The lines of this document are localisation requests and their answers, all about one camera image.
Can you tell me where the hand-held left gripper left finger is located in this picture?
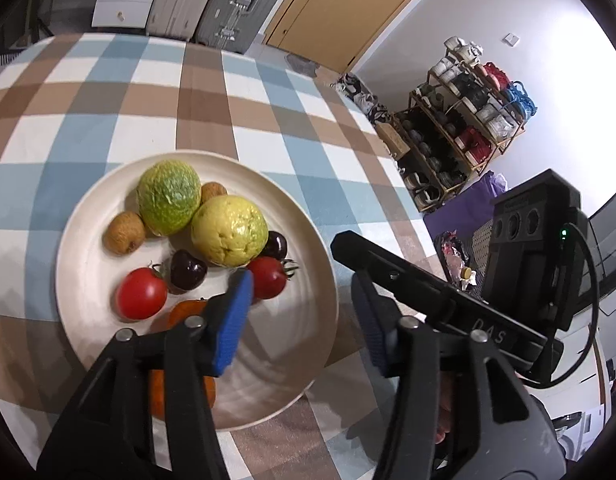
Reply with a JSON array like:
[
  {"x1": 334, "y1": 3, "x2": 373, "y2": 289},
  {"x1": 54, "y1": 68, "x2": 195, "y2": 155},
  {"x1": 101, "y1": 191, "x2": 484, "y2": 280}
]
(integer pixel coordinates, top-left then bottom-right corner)
[{"x1": 35, "y1": 268, "x2": 255, "y2": 480}]

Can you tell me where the wooden door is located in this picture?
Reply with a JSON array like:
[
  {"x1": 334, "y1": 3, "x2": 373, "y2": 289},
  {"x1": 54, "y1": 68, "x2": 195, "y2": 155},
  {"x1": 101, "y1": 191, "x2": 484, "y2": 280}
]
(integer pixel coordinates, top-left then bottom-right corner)
[{"x1": 264, "y1": 0, "x2": 450, "y2": 74}]

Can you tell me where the dark purple plum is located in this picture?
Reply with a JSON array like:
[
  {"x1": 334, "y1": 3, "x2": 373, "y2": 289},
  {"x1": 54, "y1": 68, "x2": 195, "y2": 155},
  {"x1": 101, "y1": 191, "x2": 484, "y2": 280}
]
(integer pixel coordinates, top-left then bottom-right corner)
[
  {"x1": 260, "y1": 231, "x2": 289, "y2": 262},
  {"x1": 169, "y1": 249, "x2": 208, "y2": 291}
]

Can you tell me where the wooden shoe rack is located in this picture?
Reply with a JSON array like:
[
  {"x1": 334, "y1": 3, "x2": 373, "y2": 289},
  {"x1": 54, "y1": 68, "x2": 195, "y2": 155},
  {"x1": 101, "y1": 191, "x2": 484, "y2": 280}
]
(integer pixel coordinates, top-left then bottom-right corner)
[{"x1": 388, "y1": 35, "x2": 539, "y2": 213}]

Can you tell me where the orange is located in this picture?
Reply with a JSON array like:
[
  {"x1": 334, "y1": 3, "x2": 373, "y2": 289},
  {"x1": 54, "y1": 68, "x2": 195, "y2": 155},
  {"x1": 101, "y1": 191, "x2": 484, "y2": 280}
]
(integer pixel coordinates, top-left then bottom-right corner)
[
  {"x1": 149, "y1": 369, "x2": 217, "y2": 421},
  {"x1": 168, "y1": 299, "x2": 210, "y2": 329}
]

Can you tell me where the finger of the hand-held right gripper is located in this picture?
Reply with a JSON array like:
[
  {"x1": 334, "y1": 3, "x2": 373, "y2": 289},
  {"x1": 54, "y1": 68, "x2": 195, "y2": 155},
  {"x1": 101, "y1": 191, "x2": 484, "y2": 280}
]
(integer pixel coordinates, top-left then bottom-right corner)
[{"x1": 330, "y1": 230, "x2": 460, "y2": 317}]

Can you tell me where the green bumpy fruit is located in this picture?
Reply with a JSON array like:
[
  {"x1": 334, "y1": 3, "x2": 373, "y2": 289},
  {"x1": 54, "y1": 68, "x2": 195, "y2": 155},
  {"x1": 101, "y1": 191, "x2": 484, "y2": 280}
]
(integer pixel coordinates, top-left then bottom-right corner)
[{"x1": 136, "y1": 160, "x2": 202, "y2": 237}]

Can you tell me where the small cardboard box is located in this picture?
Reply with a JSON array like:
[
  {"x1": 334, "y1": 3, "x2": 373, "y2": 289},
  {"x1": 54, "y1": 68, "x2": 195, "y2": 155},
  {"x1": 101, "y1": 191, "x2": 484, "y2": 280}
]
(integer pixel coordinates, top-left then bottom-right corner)
[{"x1": 375, "y1": 122, "x2": 412, "y2": 159}]

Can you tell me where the person's right hand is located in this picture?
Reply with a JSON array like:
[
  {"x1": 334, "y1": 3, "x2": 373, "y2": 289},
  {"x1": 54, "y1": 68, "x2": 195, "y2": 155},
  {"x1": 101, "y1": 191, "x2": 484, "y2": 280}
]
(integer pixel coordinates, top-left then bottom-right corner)
[{"x1": 437, "y1": 376, "x2": 457, "y2": 447}]

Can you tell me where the small red tomato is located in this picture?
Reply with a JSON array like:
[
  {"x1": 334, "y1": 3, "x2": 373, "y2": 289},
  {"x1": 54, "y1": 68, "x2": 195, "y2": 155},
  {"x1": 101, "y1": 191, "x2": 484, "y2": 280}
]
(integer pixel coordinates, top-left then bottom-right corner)
[{"x1": 247, "y1": 256, "x2": 299, "y2": 301}]

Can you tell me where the black cable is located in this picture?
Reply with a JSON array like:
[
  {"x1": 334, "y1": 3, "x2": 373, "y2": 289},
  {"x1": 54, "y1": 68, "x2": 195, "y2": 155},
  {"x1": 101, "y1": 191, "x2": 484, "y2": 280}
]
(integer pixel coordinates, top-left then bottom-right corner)
[{"x1": 522, "y1": 222, "x2": 602, "y2": 387}]

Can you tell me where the small brown round fruit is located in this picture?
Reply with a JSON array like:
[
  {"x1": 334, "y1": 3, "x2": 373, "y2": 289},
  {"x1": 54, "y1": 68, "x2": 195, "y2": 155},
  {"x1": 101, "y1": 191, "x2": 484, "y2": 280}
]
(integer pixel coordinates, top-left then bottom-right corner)
[
  {"x1": 104, "y1": 211, "x2": 147, "y2": 256},
  {"x1": 200, "y1": 181, "x2": 229, "y2": 206}
]

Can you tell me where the purple mat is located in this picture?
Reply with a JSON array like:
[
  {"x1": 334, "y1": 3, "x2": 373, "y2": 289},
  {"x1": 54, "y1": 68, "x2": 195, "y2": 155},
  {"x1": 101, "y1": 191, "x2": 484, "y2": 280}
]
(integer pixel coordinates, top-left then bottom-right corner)
[{"x1": 422, "y1": 170, "x2": 512, "y2": 262}]

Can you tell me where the silver suitcase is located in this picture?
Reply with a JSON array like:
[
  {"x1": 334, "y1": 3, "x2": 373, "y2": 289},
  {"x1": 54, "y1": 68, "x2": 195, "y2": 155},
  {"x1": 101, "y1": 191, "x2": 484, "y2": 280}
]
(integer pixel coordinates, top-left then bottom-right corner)
[{"x1": 195, "y1": 0, "x2": 300, "y2": 54}]

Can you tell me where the dark screen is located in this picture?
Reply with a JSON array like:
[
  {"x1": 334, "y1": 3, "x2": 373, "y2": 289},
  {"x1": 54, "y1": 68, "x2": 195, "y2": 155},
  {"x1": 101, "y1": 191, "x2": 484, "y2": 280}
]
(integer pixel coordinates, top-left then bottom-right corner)
[{"x1": 587, "y1": 180, "x2": 616, "y2": 312}]

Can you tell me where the cream round plate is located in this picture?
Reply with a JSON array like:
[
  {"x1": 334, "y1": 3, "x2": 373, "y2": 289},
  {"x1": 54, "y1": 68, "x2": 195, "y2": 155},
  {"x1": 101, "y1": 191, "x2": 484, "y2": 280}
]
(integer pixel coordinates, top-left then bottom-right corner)
[{"x1": 55, "y1": 151, "x2": 339, "y2": 432}]

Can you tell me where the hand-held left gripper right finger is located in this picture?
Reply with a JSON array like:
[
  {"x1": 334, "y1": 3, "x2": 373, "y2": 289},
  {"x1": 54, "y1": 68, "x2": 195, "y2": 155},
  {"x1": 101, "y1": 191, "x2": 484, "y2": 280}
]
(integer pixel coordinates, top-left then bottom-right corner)
[{"x1": 350, "y1": 270, "x2": 569, "y2": 480}]

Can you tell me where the checked tablecloth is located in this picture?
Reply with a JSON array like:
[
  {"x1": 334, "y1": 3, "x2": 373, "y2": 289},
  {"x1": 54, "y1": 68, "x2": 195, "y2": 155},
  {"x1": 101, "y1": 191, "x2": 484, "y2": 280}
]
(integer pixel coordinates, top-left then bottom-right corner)
[{"x1": 0, "y1": 32, "x2": 430, "y2": 480}]

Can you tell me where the pile of shoes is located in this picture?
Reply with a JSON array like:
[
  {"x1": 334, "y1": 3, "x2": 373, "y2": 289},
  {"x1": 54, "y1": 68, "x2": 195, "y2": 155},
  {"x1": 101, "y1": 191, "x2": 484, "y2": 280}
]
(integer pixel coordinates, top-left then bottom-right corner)
[{"x1": 337, "y1": 72, "x2": 390, "y2": 125}]

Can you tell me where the large red tomato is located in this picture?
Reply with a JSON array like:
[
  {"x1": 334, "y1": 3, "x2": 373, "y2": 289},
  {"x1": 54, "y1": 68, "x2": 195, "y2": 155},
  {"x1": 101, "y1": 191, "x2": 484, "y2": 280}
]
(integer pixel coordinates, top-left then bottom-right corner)
[{"x1": 116, "y1": 266, "x2": 169, "y2": 321}]

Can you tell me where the yellow-green bumpy fruit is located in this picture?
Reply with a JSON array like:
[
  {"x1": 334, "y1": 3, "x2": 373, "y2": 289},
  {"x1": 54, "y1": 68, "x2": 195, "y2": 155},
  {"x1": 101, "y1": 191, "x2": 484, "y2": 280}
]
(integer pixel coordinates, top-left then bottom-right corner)
[{"x1": 190, "y1": 195, "x2": 269, "y2": 267}]

